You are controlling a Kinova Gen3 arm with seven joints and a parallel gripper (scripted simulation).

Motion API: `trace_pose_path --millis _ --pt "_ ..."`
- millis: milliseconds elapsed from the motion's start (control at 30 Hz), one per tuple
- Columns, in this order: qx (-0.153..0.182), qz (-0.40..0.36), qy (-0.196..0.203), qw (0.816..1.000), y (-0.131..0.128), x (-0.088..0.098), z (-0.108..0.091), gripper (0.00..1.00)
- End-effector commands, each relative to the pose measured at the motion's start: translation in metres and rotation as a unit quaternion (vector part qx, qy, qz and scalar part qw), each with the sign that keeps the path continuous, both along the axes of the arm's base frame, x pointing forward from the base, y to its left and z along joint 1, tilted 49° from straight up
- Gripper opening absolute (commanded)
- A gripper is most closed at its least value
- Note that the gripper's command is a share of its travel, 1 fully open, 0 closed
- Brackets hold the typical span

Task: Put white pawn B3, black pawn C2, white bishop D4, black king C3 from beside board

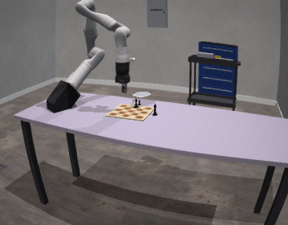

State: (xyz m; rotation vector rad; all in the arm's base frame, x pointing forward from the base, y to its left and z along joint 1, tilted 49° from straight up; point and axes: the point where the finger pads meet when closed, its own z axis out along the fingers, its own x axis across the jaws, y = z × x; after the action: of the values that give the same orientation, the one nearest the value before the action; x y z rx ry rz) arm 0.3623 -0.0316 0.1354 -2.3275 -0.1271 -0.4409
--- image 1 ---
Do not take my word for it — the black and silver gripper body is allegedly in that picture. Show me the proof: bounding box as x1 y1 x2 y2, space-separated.
116 53 135 84

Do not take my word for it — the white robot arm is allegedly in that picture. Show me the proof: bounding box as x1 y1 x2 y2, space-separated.
66 0 131 90

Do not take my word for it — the brown and cream chessboard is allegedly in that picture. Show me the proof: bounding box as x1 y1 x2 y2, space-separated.
105 104 154 121

